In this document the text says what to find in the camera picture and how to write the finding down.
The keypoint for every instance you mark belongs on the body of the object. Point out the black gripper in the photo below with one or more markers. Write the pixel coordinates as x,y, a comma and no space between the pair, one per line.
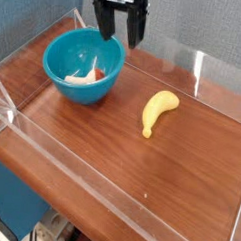
136,22

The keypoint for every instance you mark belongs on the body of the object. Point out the blue plastic bowl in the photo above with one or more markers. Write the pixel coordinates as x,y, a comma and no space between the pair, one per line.
75,53

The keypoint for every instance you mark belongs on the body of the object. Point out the yellow toy banana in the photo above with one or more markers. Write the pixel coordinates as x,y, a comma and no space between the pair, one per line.
158,104

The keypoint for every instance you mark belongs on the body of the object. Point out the white object under table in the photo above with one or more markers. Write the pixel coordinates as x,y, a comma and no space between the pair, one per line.
52,227

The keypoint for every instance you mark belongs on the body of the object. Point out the white and brown toy mushroom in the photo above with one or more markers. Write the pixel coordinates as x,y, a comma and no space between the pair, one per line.
94,75

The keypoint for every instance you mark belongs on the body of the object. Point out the clear acrylic barrier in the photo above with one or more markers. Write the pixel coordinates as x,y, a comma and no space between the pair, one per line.
93,164

